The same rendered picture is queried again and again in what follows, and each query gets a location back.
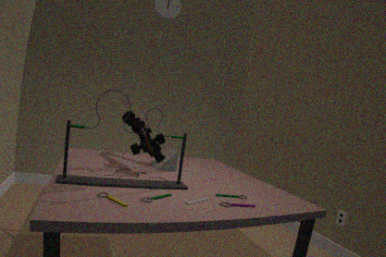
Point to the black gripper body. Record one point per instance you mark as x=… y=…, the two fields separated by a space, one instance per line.
x=136 y=149

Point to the grey loop with yellow handle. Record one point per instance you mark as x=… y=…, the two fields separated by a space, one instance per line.
x=112 y=199

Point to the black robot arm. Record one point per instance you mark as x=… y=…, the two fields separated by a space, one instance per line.
x=137 y=124

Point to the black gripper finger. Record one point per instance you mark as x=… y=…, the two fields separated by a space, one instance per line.
x=152 y=145
x=145 y=148

